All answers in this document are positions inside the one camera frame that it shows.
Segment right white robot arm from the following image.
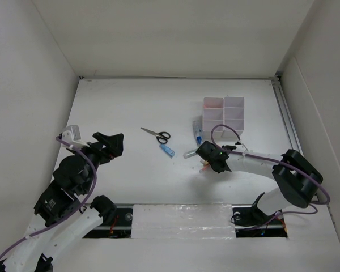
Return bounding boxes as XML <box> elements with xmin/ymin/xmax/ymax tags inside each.
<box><xmin>196</xmin><ymin>141</ymin><xmax>323</xmax><ymax>228</ymax></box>

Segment red highlighter pen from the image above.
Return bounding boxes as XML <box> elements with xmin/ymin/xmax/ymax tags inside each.
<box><xmin>203</xmin><ymin>104</ymin><xmax>216</xmax><ymax>108</ymax></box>

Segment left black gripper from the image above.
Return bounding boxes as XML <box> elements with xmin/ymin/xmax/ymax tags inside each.
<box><xmin>71</xmin><ymin>131</ymin><xmax>124</xmax><ymax>193</ymax></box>

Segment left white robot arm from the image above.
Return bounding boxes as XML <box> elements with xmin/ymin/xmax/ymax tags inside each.
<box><xmin>0</xmin><ymin>126</ymin><xmax>124</xmax><ymax>271</ymax></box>

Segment green highlighter marker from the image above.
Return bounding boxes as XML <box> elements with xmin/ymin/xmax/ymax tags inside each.
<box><xmin>183</xmin><ymin>149</ymin><xmax>197</xmax><ymax>159</ymax></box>

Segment white compartment container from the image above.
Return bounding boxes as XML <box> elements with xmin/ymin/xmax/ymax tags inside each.
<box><xmin>223</xmin><ymin>96</ymin><xmax>245</xmax><ymax>136</ymax></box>
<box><xmin>202</xmin><ymin>97</ymin><xmax>224</xmax><ymax>139</ymax></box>

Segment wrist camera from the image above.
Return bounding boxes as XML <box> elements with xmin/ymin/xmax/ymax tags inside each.
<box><xmin>234</xmin><ymin>141</ymin><xmax>249</xmax><ymax>153</ymax></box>
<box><xmin>59</xmin><ymin>125</ymin><xmax>83</xmax><ymax>147</ymax></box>

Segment left white compartment container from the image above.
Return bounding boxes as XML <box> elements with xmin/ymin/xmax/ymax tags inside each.
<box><xmin>202</xmin><ymin>97</ymin><xmax>224</xmax><ymax>139</ymax></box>

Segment blue capped glue pen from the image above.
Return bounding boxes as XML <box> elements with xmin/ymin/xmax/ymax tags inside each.
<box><xmin>192</xmin><ymin>116</ymin><xmax>202</xmax><ymax>147</ymax></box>

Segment aluminium side rail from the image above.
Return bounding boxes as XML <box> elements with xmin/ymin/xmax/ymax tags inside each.
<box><xmin>271</xmin><ymin>74</ymin><xmax>318</xmax><ymax>202</ymax></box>

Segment yellow capped pink marker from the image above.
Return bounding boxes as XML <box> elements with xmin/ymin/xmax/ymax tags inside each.
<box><xmin>199</xmin><ymin>159</ymin><xmax>210</xmax><ymax>173</ymax></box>

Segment black handled scissors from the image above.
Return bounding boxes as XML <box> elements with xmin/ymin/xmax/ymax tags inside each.
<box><xmin>141</xmin><ymin>127</ymin><xmax>171</xmax><ymax>144</ymax></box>

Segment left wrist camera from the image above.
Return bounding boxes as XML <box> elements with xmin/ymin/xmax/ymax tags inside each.
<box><xmin>59</xmin><ymin>125</ymin><xmax>83</xmax><ymax>147</ymax></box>

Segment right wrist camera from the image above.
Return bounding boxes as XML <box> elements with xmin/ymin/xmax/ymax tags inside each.
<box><xmin>234</xmin><ymin>141</ymin><xmax>249</xmax><ymax>153</ymax></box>

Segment right white compartment container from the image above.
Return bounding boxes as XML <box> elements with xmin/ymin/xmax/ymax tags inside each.
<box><xmin>223</xmin><ymin>96</ymin><xmax>245</xmax><ymax>136</ymax></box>

